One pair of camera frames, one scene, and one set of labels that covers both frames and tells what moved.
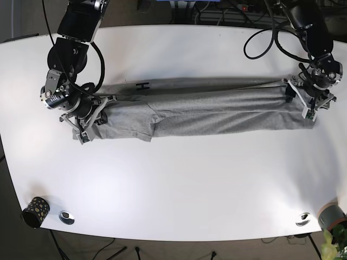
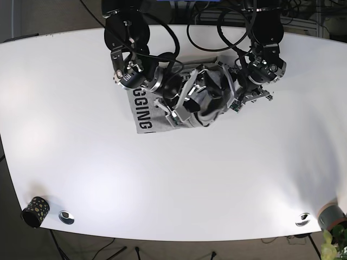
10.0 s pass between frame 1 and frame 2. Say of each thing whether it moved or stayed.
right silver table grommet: stayed
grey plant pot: stayed
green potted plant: stayed
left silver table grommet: stayed
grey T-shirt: moved
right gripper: moved
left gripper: moved
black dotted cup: stayed
